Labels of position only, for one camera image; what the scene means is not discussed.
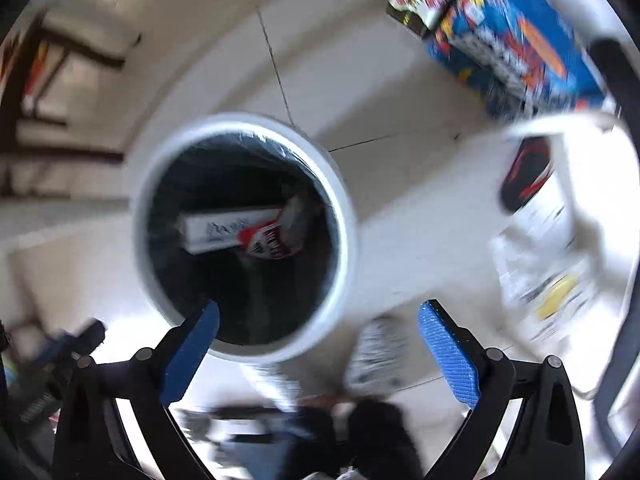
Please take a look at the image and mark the red black slipper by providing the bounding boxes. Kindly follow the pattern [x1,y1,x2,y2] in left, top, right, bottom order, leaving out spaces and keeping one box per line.
[499,136,553,214]

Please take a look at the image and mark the white medicine box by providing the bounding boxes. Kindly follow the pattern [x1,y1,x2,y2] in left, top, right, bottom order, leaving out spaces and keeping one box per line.
[177,207,281,255]

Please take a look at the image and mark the white plastic bag yellow print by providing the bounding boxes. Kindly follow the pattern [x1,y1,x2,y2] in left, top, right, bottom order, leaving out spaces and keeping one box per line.
[489,197,599,352]

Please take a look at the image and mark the dark fleece trousers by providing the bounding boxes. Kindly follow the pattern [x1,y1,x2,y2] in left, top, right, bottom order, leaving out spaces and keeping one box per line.
[214,396,426,480]

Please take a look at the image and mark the red white wrapper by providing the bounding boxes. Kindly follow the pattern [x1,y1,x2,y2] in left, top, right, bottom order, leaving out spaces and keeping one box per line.
[238,196,310,260]

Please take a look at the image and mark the blue superhero toy box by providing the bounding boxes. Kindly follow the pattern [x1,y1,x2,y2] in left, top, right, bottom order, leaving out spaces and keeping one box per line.
[428,0,605,122]

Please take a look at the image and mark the grey fuzzy right slipper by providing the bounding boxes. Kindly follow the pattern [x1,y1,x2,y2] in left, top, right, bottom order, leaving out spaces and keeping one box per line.
[344,315,409,398]

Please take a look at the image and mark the white round trash bin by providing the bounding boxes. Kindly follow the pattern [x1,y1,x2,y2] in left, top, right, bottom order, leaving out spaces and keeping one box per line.
[134,112,356,363]

